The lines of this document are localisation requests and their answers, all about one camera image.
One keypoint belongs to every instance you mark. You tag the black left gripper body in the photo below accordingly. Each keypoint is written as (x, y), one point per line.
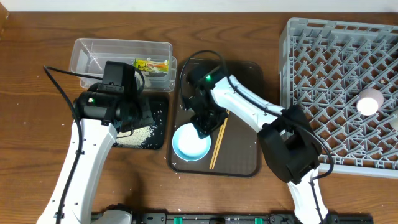
(137, 116)

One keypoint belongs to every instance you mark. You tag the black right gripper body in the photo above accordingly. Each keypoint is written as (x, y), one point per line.
(213, 117)

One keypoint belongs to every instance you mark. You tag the light blue bowl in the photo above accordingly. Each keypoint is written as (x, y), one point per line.
(187, 144)

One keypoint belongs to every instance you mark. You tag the yellow snack wrapper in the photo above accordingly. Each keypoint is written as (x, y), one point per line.
(151, 66)

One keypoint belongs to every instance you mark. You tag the wooden chopstick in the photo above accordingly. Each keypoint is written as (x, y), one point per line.
(216, 146)
(219, 146)

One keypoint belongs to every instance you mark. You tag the white cup pink inside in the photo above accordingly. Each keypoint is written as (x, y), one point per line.
(370, 101)

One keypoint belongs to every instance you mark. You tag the white cup green inside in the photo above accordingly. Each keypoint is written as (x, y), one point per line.
(394, 122)

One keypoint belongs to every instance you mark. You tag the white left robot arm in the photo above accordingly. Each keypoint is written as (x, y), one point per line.
(91, 141)

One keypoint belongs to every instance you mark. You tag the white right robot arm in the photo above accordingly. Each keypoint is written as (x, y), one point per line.
(287, 140)

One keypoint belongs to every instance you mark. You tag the grey dishwasher rack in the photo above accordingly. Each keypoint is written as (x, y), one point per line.
(323, 66)

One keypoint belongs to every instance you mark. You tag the pile of white rice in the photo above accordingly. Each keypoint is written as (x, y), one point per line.
(135, 138)

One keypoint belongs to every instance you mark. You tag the brown serving tray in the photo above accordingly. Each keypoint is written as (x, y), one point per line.
(233, 149)

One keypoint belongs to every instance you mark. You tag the black tray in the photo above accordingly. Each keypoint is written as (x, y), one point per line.
(159, 106)

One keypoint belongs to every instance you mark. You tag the clear plastic bin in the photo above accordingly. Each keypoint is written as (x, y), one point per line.
(89, 57)

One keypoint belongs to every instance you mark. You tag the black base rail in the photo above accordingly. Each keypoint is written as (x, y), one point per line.
(123, 214)

